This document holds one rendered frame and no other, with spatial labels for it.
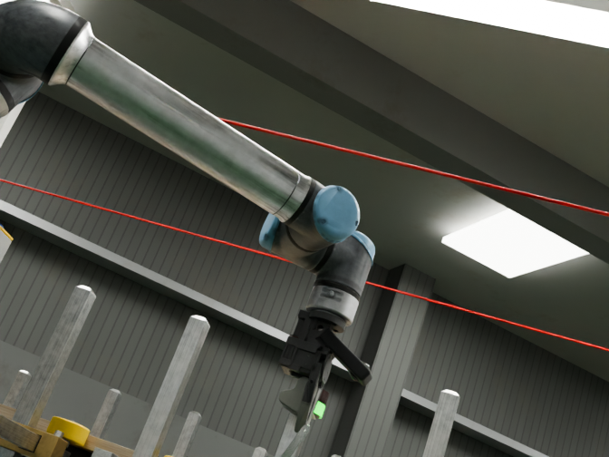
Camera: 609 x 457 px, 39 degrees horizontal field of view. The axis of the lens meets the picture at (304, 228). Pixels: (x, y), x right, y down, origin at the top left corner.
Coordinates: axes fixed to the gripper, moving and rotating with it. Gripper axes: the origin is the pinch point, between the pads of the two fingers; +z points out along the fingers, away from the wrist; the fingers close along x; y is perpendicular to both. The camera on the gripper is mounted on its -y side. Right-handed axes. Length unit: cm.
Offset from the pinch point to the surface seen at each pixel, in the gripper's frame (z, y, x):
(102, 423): -1, 81, -115
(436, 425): -8.5, -21.8, -5.9
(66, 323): -6, 52, -6
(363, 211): -233, 81, -412
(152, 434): 8.9, 26.9, -6.0
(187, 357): -6.5, 26.4, -6.0
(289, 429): 0.2, 3.1, -6.0
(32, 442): 17, 47, -3
